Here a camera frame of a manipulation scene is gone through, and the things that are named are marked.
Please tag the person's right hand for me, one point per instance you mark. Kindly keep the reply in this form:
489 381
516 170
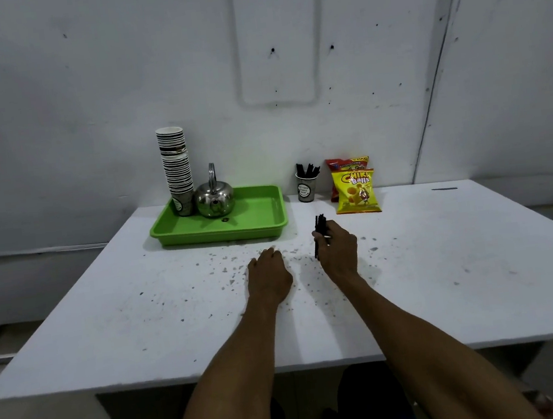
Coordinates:
341 256

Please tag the person's left hand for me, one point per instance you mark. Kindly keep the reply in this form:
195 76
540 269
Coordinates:
269 282

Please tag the person's left fingers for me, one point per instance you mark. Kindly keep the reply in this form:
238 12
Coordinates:
267 254

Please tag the person's right fingers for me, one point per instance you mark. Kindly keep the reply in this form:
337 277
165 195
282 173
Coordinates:
323 234

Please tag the bundle of black stirrer sticks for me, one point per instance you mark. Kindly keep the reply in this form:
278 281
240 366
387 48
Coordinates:
319 223
308 169

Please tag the person's right forearm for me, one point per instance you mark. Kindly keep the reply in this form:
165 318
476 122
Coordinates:
422 349

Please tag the person's left forearm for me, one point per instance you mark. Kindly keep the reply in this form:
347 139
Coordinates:
236 380

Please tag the green plastic tray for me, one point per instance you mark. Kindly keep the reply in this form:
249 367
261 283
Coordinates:
257 216

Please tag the white paper cup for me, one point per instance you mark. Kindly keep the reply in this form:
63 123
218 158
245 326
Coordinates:
307 189

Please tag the yellow snack packet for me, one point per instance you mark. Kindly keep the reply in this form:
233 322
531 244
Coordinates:
355 193

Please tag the red snack packet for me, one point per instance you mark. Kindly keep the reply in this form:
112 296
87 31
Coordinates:
346 163

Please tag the steel kettle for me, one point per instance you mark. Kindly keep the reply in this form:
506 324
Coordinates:
214 199

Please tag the stack of paper cups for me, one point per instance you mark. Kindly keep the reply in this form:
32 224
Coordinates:
176 168

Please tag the single black stirrer stick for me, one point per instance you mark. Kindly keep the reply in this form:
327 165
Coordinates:
444 189

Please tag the person's dark trousers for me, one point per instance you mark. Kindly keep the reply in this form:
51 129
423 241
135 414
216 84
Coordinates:
358 406

